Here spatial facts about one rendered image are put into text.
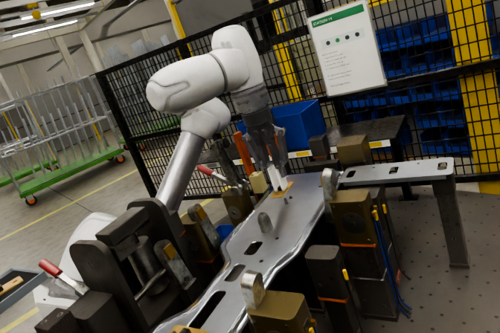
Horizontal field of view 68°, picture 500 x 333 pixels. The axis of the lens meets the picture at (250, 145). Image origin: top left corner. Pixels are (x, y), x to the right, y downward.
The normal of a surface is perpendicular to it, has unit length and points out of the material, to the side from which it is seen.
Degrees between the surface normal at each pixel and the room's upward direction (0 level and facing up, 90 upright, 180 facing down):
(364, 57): 90
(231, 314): 0
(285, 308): 0
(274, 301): 0
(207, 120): 92
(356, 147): 90
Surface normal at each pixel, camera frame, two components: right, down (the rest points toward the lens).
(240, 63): 0.47, 0.08
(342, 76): -0.47, 0.40
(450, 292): -0.32, -0.91
